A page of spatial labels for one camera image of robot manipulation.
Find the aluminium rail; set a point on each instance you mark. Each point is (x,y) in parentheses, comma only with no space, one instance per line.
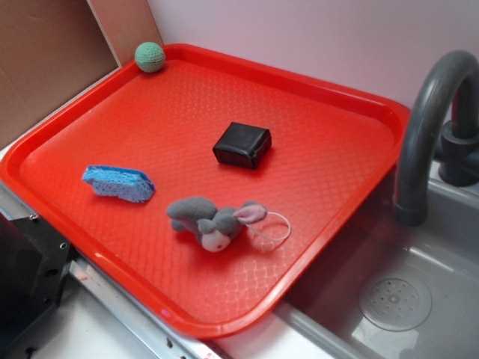
(97,319)

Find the black wrapped block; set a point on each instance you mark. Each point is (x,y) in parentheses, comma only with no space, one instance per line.
(243,145)

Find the black metal bracket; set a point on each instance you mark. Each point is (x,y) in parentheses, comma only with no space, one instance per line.
(35,260)

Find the red plastic tray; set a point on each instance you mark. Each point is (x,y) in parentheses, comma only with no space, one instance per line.
(331,146)

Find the gray toy faucet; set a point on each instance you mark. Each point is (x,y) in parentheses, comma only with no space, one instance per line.
(443,127)

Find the gray plastic sink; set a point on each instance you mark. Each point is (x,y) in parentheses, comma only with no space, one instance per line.
(382,290)

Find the green textured ball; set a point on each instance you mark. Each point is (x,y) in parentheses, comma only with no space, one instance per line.
(149,57)

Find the gray plush donkey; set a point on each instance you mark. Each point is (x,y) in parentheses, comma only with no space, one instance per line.
(215,228)

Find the blue sponge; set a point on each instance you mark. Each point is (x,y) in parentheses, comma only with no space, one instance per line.
(127,184)

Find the brown cardboard panel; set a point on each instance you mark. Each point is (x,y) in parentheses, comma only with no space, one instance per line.
(51,51)

